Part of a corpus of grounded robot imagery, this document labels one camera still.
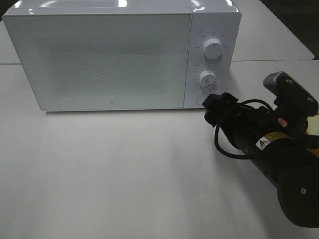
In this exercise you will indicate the upper white power knob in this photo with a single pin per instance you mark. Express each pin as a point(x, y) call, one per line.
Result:
point(212, 48)

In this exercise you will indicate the round white door button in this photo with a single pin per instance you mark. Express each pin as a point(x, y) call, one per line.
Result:
point(201, 98)

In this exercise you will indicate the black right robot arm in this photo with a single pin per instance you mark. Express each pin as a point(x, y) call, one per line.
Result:
point(293, 172)

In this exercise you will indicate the lower white timer knob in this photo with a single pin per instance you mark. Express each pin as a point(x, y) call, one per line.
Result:
point(207, 79)

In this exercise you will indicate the white microwave door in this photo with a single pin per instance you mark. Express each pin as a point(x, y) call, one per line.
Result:
point(103, 62)

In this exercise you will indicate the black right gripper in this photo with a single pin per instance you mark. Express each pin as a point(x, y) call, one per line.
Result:
point(255, 125)

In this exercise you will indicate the toast sandwich with filling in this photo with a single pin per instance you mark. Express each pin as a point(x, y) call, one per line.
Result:
point(313, 131)

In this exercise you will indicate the white microwave oven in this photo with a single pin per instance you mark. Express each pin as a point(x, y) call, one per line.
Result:
point(209, 18)

